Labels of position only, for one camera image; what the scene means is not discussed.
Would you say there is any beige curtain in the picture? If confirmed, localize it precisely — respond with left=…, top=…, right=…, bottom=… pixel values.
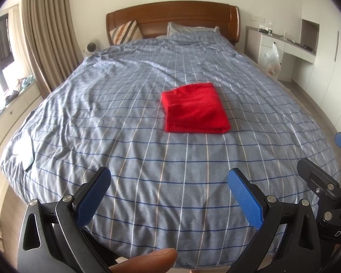
left=8, top=0, right=84, bottom=97

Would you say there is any wooden headboard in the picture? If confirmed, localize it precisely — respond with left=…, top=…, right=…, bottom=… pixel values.
left=106, top=0, right=241, bottom=46

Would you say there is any small round speaker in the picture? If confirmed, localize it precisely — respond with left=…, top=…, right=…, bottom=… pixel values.
left=84, top=42, right=98, bottom=56

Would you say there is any clear plastic bag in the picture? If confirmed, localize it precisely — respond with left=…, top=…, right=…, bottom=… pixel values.
left=262, top=42, right=281, bottom=76

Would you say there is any dark framed window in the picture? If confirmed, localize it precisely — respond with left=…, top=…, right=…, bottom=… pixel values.
left=0, top=17, right=15, bottom=83

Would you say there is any pile of clothes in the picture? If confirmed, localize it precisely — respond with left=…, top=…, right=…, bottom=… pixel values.
left=6, top=75, right=35, bottom=103

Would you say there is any white wardrobe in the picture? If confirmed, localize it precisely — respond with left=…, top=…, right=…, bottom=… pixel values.
left=300, top=0, right=341, bottom=131

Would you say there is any white desk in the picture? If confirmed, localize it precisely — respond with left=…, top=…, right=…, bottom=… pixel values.
left=244, top=25, right=319, bottom=81

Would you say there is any grey pillow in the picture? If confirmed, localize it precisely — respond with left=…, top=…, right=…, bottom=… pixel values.
left=167, top=22, right=220, bottom=37

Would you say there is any striped pillow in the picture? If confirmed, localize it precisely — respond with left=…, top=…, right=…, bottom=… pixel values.
left=109, top=20, right=143, bottom=45

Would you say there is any red towel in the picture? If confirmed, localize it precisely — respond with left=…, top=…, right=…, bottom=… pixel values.
left=161, top=82, right=231, bottom=134

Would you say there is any person's left hand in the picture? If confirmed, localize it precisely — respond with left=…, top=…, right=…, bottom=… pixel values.
left=108, top=248, right=178, bottom=273

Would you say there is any blue checked duvet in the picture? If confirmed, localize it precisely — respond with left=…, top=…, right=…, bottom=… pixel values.
left=0, top=30, right=341, bottom=269

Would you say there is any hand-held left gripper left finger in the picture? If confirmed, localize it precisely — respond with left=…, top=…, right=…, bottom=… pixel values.
left=17, top=167, right=114, bottom=273

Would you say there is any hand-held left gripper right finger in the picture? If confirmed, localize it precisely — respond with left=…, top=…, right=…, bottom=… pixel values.
left=224, top=168, right=321, bottom=273

